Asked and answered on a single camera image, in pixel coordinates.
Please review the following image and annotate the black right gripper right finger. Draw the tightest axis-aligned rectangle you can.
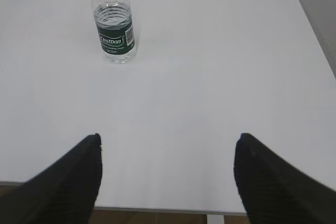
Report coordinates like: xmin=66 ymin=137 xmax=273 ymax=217
xmin=234 ymin=133 xmax=335 ymax=223

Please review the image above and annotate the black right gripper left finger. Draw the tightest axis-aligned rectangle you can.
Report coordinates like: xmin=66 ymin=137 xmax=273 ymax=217
xmin=1 ymin=133 xmax=102 ymax=223

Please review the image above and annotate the white table leg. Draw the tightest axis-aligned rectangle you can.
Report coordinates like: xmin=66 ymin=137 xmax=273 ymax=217
xmin=207 ymin=215 xmax=225 ymax=224

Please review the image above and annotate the clear green-label water bottle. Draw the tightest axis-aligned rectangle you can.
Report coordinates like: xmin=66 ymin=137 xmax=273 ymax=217
xmin=90 ymin=0 xmax=136 ymax=64

